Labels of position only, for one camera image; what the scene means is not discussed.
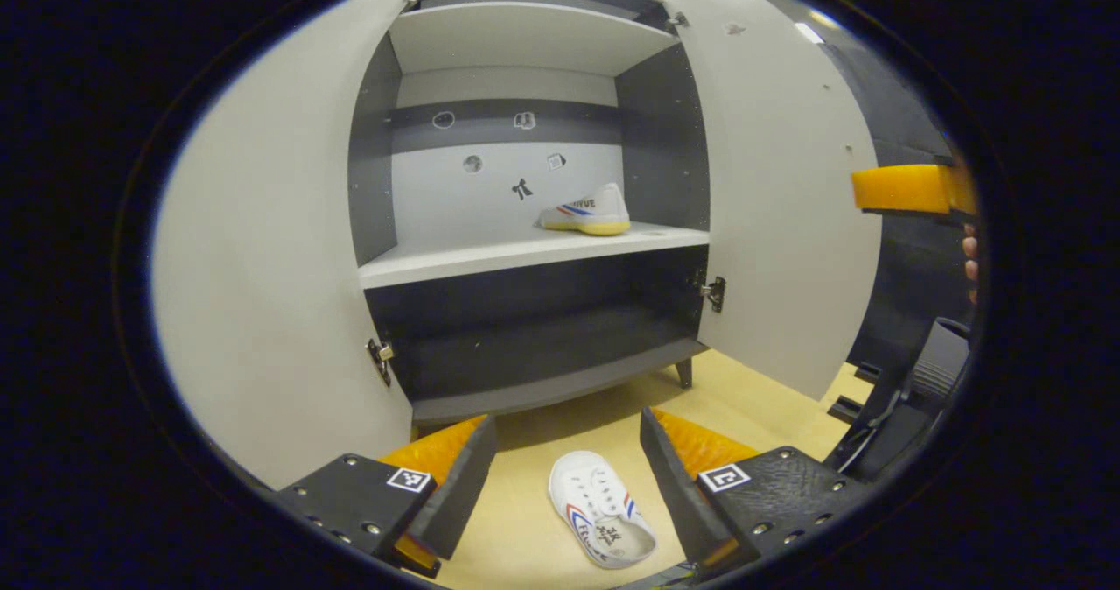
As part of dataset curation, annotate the black backdrop cloth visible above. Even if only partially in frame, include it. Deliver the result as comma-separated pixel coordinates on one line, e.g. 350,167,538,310
822,12,974,372

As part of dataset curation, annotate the white striped canvas shoe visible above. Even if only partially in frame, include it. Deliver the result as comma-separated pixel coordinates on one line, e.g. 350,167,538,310
549,450,657,571
537,183,632,237

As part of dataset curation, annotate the ceiling light panel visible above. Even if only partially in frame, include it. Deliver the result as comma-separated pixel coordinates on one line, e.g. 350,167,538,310
794,8,841,46

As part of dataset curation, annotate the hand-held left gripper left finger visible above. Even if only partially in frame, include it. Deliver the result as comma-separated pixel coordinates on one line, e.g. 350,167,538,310
276,415,498,578

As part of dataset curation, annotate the white grey shoe cabinet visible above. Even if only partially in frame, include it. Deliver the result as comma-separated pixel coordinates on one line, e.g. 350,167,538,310
348,0,711,426

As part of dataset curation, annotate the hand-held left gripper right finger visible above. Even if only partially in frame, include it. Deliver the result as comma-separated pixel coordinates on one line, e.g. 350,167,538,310
640,408,876,573

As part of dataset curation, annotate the white shoe cabinet door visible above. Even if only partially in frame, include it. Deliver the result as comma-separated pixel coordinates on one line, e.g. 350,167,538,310
150,0,434,490
669,0,883,401

